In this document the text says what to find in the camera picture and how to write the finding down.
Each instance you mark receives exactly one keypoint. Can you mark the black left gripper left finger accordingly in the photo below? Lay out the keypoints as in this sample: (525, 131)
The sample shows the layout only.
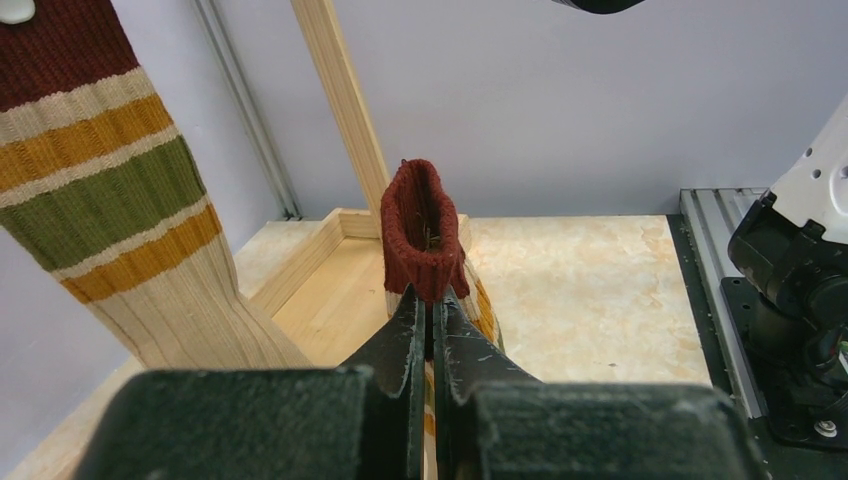
(360, 420)

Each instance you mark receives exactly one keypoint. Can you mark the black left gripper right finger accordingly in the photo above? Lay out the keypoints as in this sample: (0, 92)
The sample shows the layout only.
(497, 421)

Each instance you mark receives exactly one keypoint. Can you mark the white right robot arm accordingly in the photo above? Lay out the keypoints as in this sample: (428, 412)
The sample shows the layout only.
(791, 246)

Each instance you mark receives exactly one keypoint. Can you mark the wooden rack base tray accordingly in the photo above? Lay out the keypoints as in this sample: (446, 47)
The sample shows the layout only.
(321, 281)

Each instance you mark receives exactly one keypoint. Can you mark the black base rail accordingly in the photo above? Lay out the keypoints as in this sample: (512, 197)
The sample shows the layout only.
(787, 381)

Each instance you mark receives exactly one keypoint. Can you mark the right wooden rack post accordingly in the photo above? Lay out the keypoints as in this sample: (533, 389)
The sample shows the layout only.
(325, 41)

